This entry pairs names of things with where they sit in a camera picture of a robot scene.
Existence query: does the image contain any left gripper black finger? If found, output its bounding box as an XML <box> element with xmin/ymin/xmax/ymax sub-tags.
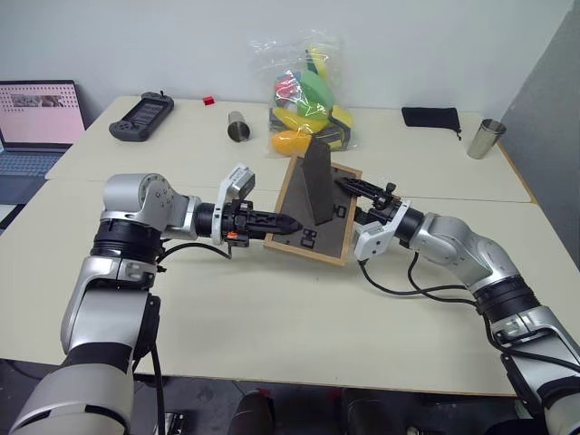
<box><xmin>248</xmin><ymin>211</ymin><xmax>305</xmax><ymax>237</ymax></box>

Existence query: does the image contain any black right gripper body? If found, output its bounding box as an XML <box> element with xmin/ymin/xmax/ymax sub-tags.
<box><xmin>367</xmin><ymin>182</ymin><xmax>405</xmax><ymax>226</ymax></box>

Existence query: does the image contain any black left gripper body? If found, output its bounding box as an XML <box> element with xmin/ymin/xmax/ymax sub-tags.
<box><xmin>222</xmin><ymin>200</ymin><xmax>255</xmax><ymax>250</ymax></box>

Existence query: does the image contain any wooden framed dark board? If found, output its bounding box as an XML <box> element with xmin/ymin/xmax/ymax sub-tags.
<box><xmin>263</xmin><ymin>135</ymin><xmax>364</xmax><ymax>269</ymax></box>

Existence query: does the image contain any laptop with pink screen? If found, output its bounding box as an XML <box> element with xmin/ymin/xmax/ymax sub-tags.
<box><xmin>0</xmin><ymin>80</ymin><xmax>87</xmax><ymax>227</ymax></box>

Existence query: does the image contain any yellow and black sponge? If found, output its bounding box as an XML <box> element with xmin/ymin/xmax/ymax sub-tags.
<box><xmin>329</xmin><ymin>104</ymin><xmax>356</xmax><ymax>150</ymax></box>

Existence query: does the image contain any yellow-orange toy mango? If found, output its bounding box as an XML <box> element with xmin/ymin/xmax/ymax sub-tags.
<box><xmin>270</xmin><ymin>128</ymin><xmax>314</xmax><ymax>159</ymax></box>

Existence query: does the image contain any toppled steel cup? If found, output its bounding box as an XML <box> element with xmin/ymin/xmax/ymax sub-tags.
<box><xmin>227</xmin><ymin>110</ymin><xmax>253</xmax><ymax>142</ymax></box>

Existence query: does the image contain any yellow toy banana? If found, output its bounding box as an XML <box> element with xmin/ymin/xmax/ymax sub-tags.
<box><xmin>274</xmin><ymin>106</ymin><xmax>328</xmax><ymax>132</ymax></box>

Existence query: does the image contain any green toy fruit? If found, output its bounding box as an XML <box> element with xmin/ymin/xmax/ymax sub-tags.
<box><xmin>301</xmin><ymin>69</ymin><xmax>335</xmax><ymax>117</ymax></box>

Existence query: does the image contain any upright steel cup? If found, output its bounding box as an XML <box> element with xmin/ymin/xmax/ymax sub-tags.
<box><xmin>467</xmin><ymin>118</ymin><xmax>508</xmax><ymax>160</ymax></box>

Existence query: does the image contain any red and pink toy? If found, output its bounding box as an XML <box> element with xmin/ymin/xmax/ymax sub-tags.
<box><xmin>275</xmin><ymin>76</ymin><xmax>298</xmax><ymax>99</ymax></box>

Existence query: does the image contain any pale yellow toy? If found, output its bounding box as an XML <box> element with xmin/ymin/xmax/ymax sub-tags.
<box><xmin>306</xmin><ymin>43</ymin><xmax>331</xmax><ymax>76</ymax></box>

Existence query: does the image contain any dark grey handheld controller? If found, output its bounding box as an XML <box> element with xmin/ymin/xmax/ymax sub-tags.
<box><xmin>108</xmin><ymin>90</ymin><xmax>176</xmax><ymax>142</ymax></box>

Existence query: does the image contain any clear plastic bag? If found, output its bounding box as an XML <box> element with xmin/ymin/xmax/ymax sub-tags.
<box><xmin>247</xmin><ymin>29</ymin><xmax>363</xmax><ymax>160</ymax></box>

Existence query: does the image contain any grey partition panel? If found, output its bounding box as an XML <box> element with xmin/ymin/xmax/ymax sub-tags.
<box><xmin>499</xmin><ymin>0</ymin><xmax>580</xmax><ymax>291</ymax></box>

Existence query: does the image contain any dark rounded shape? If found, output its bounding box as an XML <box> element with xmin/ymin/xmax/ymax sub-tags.
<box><xmin>228</xmin><ymin>389</ymin><xmax>276</xmax><ymax>435</ymax></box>

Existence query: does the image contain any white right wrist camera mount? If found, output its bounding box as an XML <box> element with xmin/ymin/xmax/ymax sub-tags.
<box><xmin>354</xmin><ymin>198</ymin><xmax>411</xmax><ymax>263</ymax></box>

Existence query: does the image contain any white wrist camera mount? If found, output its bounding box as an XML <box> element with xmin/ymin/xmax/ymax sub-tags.
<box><xmin>216</xmin><ymin>165</ymin><xmax>257</xmax><ymax>246</ymax></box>
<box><xmin>354</xmin><ymin>198</ymin><xmax>411</xmax><ymax>263</ymax></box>

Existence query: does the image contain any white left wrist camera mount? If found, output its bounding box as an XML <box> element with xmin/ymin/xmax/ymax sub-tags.
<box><xmin>216</xmin><ymin>165</ymin><xmax>257</xmax><ymax>246</ymax></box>

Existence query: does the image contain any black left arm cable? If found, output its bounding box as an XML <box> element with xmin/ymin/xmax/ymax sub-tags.
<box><xmin>148</xmin><ymin>242</ymin><xmax>233</xmax><ymax>435</ymax></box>

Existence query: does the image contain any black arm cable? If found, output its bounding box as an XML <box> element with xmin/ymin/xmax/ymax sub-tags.
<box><xmin>359</xmin><ymin>251</ymin><xmax>580</xmax><ymax>368</ymax></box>
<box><xmin>148</xmin><ymin>242</ymin><xmax>233</xmax><ymax>435</ymax></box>

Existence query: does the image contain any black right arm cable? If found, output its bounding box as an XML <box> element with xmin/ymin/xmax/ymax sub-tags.
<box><xmin>359</xmin><ymin>251</ymin><xmax>580</xmax><ymax>368</ymax></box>

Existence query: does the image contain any black drawstring pouch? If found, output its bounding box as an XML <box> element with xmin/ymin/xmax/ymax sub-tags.
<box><xmin>401</xmin><ymin>106</ymin><xmax>462</xmax><ymax>141</ymax></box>

